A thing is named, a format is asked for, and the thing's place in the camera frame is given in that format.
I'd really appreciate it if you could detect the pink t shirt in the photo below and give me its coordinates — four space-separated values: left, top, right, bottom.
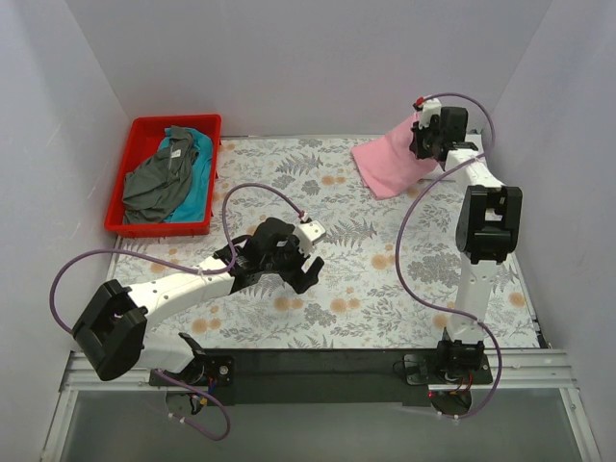
350 115 439 200

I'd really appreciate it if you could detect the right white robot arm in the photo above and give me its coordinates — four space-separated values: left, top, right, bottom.
409 99 523 383

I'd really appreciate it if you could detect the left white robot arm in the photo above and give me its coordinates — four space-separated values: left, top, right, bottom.
72 218 326 385

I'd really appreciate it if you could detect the folded white t shirt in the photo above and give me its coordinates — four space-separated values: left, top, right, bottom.
422 134 484 180

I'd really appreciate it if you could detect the teal t shirt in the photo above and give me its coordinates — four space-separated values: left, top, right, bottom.
165 127 213 223

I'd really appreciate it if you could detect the grey t shirt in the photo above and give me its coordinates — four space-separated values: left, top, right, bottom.
122 126 199 224

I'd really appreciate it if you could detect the red plastic bin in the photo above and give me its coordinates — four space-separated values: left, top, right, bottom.
104 114 222 239

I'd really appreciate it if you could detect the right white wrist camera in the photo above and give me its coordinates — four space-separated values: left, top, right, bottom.
413 96 442 129

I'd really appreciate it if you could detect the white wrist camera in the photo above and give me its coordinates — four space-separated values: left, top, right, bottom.
293 220 326 257
413 96 442 129

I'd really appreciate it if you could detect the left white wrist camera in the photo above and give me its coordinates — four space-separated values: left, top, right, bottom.
293 220 326 257

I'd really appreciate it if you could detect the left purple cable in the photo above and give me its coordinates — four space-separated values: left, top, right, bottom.
50 182 309 442

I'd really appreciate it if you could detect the purple cable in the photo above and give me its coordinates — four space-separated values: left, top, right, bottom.
394 91 505 421
50 182 309 442

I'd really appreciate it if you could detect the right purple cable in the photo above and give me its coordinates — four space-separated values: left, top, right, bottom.
394 91 505 421

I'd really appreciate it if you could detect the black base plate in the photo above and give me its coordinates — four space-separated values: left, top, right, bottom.
171 348 498 406

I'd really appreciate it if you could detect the aluminium rail frame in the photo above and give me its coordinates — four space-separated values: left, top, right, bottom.
40 349 602 462

